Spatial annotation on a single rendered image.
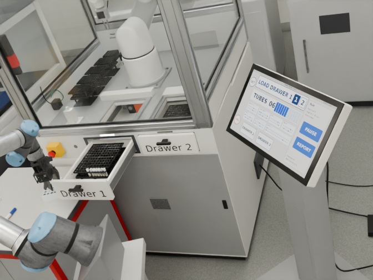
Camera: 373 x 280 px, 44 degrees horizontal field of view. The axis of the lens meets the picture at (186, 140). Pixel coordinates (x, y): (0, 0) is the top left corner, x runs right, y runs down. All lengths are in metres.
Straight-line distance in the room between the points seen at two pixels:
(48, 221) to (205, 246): 1.20
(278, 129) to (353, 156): 1.58
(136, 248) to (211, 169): 0.58
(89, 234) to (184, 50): 0.81
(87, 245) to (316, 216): 0.98
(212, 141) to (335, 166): 1.29
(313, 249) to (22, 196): 1.45
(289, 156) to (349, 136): 1.79
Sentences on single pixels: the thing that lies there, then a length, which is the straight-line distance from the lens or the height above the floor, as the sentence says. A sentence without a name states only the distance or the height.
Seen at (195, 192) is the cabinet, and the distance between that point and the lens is 2.38.
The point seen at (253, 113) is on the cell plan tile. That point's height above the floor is 1.06.
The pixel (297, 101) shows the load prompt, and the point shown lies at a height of 1.15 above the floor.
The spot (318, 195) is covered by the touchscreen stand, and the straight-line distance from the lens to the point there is 2.03.
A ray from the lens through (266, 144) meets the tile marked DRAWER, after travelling 1.81.
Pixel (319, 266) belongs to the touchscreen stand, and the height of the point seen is 0.26.
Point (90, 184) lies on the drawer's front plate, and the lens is 2.08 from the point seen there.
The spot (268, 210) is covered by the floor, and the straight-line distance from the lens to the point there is 2.98.
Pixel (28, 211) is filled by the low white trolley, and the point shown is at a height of 0.76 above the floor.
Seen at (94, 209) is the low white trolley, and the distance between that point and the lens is 2.43.
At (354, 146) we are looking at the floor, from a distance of 3.39.
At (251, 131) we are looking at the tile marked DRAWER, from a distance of 1.89.
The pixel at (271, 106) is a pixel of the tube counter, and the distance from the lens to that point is 1.83.
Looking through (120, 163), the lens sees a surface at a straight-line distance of 2.17.
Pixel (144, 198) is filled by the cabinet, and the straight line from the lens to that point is 2.53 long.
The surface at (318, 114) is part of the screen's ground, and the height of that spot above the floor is 1.15.
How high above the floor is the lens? 2.06
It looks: 33 degrees down
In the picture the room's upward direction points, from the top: 18 degrees counter-clockwise
